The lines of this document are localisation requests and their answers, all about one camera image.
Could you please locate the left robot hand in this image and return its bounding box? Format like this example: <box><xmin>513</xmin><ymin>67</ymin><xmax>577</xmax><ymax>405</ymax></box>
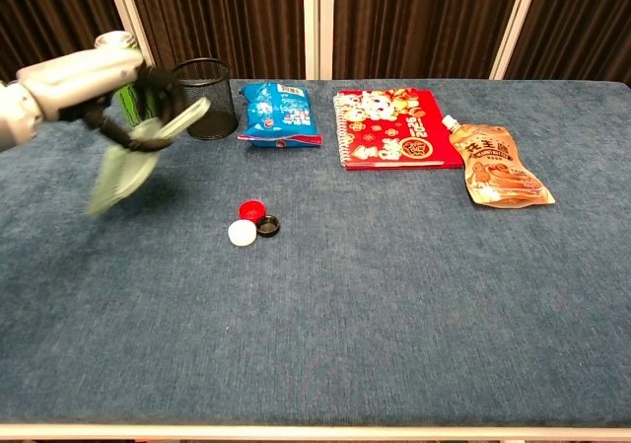
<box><xmin>17</xmin><ymin>45</ymin><xmax>186</xmax><ymax>153</ymax></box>

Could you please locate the green-bristled brush with white handle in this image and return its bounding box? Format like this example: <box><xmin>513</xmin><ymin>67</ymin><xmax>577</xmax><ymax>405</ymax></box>
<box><xmin>84</xmin><ymin>96</ymin><xmax>212</xmax><ymax>217</ymax></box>

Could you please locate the red bottle cap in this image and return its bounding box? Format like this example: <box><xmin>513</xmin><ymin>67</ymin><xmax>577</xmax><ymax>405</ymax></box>
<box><xmin>238</xmin><ymin>199</ymin><xmax>267</xmax><ymax>222</ymax></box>

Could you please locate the white bottle cap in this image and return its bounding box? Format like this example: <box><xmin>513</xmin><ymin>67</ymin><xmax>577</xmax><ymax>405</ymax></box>
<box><xmin>227</xmin><ymin>219</ymin><xmax>258</xmax><ymax>247</ymax></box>

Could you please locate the black bottle cap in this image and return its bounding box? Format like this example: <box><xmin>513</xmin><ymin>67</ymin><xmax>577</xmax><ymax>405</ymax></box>
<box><xmin>255</xmin><ymin>214</ymin><xmax>281</xmax><ymax>239</ymax></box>

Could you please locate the green energy drink can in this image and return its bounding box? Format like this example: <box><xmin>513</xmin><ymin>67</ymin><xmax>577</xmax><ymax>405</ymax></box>
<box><xmin>94</xmin><ymin>31</ymin><xmax>160</xmax><ymax>129</ymax></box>

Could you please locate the dark pleated partition panel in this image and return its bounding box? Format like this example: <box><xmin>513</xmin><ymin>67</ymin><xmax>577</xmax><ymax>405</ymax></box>
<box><xmin>317</xmin><ymin>0</ymin><xmax>536</xmax><ymax>82</ymax></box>
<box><xmin>497</xmin><ymin>0</ymin><xmax>631</xmax><ymax>87</ymax></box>
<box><xmin>115</xmin><ymin>0</ymin><xmax>319</xmax><ymax>82</ymax></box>
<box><xmin>0</xmin><ymin>0</ymin><xmax>160</xmax><ymax>89</ymax></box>

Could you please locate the black mesh pen holder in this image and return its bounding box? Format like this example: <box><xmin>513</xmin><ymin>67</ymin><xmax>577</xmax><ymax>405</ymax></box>
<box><xmin>172</xmin><ymin>57</ymin><xmax>240</xmax><ymax>141</ymax></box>

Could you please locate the blue snack bag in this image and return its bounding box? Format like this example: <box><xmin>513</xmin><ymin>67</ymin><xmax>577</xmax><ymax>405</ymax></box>
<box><xmin>237</xmin><ymin>81</ymin><xmax>323</xmax><ymax>149</ymax></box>

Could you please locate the red spiral notebook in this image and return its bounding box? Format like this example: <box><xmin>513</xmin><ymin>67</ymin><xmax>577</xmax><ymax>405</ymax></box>
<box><xmin>332</xmin><ymin>87</ymin><xmax>464</xmax><ymax>171</ymax></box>

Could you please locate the blue fabric tablecloth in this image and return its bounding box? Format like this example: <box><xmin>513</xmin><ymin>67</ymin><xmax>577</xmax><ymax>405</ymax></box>
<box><xmin>0</xmin><ymin>78</ymin><xmax>631</xmax><ymax>427</ymax></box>

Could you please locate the brown spouted sauce pouch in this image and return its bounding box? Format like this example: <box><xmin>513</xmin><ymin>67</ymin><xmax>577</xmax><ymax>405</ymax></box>
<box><xmin>441</xmin><ymin>114</ymin><xmax>557</xmax><ymax>209</ymax></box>

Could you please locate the white table frame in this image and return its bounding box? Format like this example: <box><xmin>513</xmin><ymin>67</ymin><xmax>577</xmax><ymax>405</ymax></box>
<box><xmin>0</xmin><ymin>422</ymin><xmax>631</xmax><ymax>442</ymax></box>

